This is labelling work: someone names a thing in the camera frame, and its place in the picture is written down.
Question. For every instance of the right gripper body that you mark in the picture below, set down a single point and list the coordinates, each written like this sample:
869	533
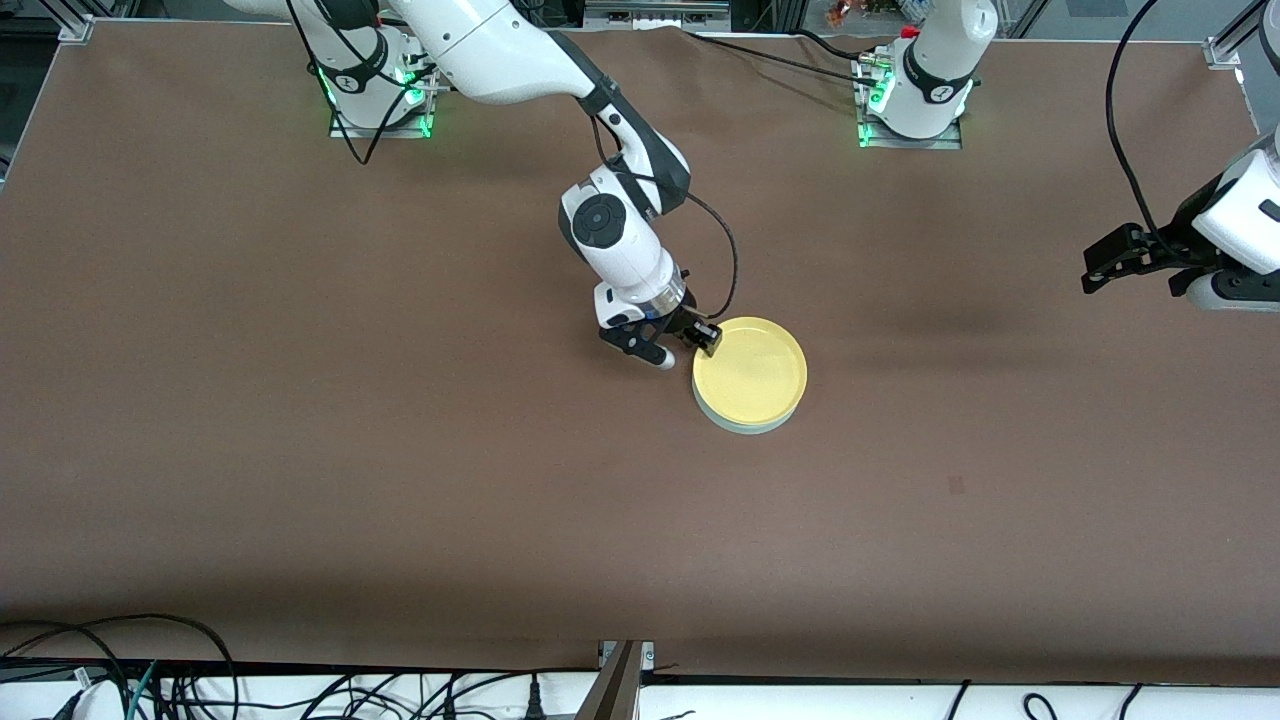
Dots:
683	322

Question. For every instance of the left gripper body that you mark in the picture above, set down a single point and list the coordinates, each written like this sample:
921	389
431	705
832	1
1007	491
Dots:
1183	243

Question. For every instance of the yellow round plate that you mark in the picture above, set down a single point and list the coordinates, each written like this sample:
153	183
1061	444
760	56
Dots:
750	370

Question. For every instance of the light green round plate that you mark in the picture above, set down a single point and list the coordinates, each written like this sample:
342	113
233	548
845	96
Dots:
745	428

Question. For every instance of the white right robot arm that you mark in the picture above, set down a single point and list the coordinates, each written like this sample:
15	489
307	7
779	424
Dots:
500	50

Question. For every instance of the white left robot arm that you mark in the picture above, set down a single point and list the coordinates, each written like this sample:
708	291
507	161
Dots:
1250	215

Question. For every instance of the grey equipment box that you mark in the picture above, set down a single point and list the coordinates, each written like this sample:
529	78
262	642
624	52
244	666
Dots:
655	12

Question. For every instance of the black power plug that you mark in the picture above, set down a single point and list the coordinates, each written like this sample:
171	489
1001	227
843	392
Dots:
534	700

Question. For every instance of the aluminium frame corner profile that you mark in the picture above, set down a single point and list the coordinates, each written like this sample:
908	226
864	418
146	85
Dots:
1235	40

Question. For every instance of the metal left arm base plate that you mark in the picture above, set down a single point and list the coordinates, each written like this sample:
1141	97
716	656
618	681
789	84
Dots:
915	142

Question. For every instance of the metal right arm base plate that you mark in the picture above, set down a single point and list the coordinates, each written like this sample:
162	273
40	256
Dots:
345	130

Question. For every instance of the aluminium frame post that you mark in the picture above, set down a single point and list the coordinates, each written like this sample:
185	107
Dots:
612	685

